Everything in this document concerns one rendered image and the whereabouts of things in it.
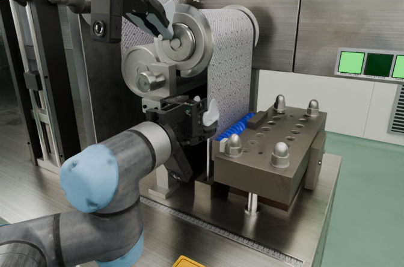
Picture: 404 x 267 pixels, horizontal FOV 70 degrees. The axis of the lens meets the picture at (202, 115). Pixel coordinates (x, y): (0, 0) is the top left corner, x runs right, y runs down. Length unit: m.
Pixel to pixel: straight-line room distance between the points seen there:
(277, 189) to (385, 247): 1.61
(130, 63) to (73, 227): 0.41
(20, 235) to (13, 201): 0.37
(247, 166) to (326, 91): 2.75
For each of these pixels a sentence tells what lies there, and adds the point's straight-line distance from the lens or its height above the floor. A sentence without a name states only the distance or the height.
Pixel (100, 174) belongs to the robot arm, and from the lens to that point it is 0.37.
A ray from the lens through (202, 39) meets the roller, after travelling 0.58.
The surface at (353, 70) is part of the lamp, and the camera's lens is 0.84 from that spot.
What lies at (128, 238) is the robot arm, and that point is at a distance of 0.45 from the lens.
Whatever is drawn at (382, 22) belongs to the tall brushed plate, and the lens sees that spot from 0.83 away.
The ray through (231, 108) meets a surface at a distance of 0.73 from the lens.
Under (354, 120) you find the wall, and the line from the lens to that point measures 3.35.
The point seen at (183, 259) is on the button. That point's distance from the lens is 0.54.
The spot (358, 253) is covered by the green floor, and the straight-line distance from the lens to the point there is 2.03.
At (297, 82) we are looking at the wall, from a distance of 3.32.
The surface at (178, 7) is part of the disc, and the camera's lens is 0.62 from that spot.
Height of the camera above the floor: 1.32
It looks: 21 degrees down
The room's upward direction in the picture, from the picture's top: straight up
